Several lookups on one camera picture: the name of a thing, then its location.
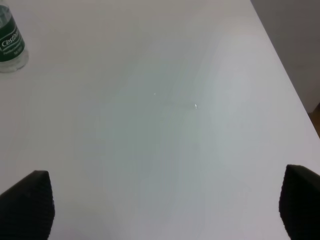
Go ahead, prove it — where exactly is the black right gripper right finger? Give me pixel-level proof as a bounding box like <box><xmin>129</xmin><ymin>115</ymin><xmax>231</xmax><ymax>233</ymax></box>
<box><xmin>278</xmin><ymin>164</ymin><xmax>320</xmax><ymax>240</ymax></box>

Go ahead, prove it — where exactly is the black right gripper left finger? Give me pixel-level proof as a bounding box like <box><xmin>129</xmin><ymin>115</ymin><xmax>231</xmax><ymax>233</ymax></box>
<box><xmin>0</xmin><ymin>170</ymin><xmax>55</xmax><ymax>240</ymax></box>

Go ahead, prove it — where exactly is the clear bottle green label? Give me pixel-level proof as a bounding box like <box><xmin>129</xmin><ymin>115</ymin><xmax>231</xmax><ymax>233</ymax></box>
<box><xmin>0</xmin><ymin>1</ymin><xmax>29</xmax><ymax>73</ymax></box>

